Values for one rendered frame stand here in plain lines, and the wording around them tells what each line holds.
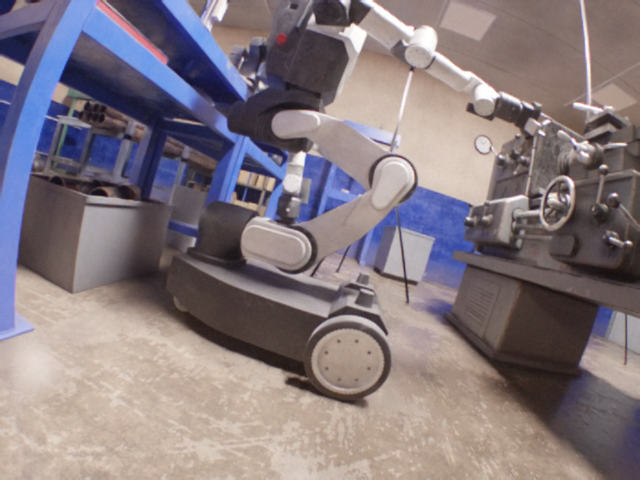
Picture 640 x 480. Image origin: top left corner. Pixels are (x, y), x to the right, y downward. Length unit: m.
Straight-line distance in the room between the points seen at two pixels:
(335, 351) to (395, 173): 0.48
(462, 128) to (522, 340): 4.21
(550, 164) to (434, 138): 3.48
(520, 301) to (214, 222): 1.35
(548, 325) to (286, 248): 1.35
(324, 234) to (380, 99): 4.47
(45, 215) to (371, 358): 0.98
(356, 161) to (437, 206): 4.14
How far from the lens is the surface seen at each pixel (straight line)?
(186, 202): 1.88
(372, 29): 0.97
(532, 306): 1.66
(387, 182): 0.87
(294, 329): 0.78
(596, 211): 1.09
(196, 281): 0.89
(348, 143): 0.94
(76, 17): 0.71
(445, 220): 5.05
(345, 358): 0.73
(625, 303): 0.97
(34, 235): 1.11
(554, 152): 1.96
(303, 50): 1.01
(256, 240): 0.90
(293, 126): 0.94
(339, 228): 0.91
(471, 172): 5.29
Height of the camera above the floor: 0.38
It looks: 3 degrees down
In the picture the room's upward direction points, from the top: 16 degrees clockwise
